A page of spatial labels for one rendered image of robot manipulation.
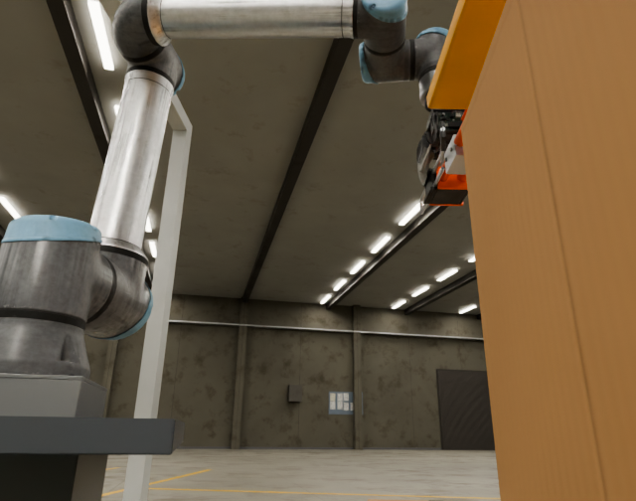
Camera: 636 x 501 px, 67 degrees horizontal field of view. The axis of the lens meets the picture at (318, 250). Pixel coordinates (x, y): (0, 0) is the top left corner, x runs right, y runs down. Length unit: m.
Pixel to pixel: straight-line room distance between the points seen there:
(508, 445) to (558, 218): 0.13
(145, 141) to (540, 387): 1.04
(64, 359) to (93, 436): 0.25
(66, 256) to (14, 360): 0.18
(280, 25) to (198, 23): 0.18
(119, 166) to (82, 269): 0.32
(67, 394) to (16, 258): 0.24
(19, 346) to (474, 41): 0.72
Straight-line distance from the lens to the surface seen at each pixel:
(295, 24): 1.10
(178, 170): 4.16
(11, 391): 0.81
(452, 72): 0.56
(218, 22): 1.14
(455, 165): 0.93
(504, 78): 0.28
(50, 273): 0.88
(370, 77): 1.18
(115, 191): 1.11
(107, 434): 0.63
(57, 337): 0.86
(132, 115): 1.20
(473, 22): 0.52
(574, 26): 0.21
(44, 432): 0.65
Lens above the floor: 0.74
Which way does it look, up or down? 20 degrees up
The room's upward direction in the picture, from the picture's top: 1 degrees clockwise
